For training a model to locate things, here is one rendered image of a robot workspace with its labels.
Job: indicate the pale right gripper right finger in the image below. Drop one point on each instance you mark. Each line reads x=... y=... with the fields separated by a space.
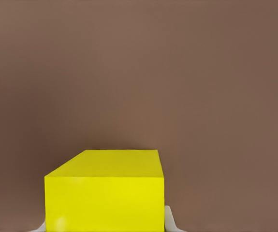
x=170 y=221

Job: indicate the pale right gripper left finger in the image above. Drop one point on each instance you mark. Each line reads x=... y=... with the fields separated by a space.
x=42 y=227

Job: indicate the yellow square block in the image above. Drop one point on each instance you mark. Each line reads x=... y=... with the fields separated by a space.
x=105 y=193

